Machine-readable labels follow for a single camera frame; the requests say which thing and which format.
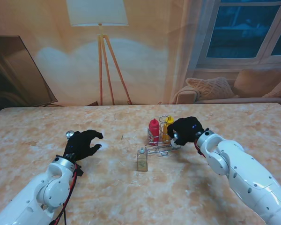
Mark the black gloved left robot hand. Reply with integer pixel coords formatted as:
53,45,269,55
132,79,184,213
62,129,103,162

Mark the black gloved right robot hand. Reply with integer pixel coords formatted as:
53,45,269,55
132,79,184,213
166,116,206,146

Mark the glass salt shaker metal lid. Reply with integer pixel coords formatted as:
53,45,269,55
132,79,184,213
170,132,182,149

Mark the yellow squeeze bottle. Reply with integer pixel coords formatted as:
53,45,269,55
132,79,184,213
163,115,175,144

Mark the red squeeze bottle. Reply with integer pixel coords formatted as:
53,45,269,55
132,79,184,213
148,118,160,143

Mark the square clear glass oil bottle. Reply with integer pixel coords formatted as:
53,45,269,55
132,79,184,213
137,147,148,172

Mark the printed tripod floor lamp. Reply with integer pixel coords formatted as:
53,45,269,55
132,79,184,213
66,0,133,106

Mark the right arm red cable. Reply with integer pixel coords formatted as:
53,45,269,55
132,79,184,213
193,138,208,159

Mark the chrome wire condiment rack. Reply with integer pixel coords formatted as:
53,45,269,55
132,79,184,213
145,114,182,156

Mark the left arm red black cable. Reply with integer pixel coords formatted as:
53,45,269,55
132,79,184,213
50,163,83,225

